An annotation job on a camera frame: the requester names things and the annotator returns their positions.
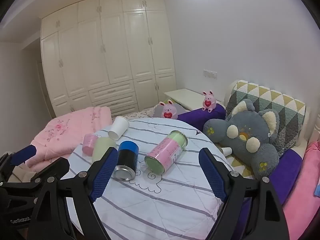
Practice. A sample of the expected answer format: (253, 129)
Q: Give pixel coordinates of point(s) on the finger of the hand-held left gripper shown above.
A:
(61, 166)
(23, 155)

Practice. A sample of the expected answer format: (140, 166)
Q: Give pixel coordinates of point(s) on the white patterned bed sheet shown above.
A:
(140, 114)

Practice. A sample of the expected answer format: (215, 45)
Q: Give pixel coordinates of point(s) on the small white paper cup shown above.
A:
(227, 151)

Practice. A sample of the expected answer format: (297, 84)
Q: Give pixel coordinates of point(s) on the white bed headboard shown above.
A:
(311, 130)

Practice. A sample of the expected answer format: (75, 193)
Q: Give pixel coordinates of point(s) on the cream wardrobe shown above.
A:
(112, 50)

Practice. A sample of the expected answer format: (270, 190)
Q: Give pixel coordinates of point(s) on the blue and black can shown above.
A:
(126, 160)

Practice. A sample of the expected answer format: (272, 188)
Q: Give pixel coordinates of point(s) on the pink and green can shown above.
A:
(165, 152)

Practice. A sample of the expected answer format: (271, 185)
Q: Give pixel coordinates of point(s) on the pink fleece blanket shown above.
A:
(305, 200)

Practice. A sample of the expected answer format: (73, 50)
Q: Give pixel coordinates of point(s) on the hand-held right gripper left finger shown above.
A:
(105, 173)

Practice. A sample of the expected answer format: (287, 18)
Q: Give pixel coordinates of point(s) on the pink floral quilt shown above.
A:
(65, 130)

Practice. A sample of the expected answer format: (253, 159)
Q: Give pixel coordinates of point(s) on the white nightstand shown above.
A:
(185, 96)

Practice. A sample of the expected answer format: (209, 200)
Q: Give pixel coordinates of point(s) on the pink bunny toy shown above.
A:
(168, 111)
(208, 102)

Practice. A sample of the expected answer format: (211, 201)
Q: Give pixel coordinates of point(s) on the grey koala plush toy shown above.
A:
(240, 135)

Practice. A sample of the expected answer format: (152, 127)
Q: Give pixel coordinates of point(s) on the triangle patterned quilted cushion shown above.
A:
(287, 110)

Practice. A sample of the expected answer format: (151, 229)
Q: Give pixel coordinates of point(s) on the white striped quilt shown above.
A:
(162, 200)

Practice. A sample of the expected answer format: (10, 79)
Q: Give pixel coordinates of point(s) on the pink plastic cup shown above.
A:
(88, 143)

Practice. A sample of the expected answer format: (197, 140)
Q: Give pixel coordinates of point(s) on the light green plastic cup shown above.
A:
(101, 148)

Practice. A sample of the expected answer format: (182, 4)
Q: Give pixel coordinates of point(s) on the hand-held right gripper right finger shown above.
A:
(212, 173)

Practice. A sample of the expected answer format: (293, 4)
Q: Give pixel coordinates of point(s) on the purple bolster pillow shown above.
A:
(195, 117)

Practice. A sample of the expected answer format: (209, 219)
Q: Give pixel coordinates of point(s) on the purple bed sheet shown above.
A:
(287, 172)

